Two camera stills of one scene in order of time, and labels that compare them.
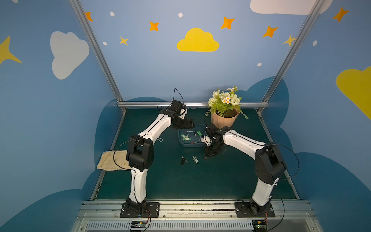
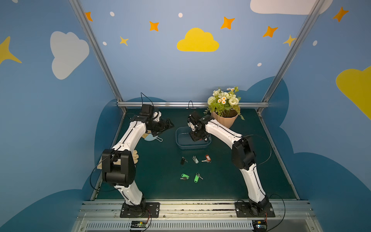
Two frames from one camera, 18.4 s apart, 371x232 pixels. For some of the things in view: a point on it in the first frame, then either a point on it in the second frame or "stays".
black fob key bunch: x=183 y=159 stays
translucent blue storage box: x=191 y=137 stays
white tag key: x=195 y=159 stays
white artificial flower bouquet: x=222 y=102 stays
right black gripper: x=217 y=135 -> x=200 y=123
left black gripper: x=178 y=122 -> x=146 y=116
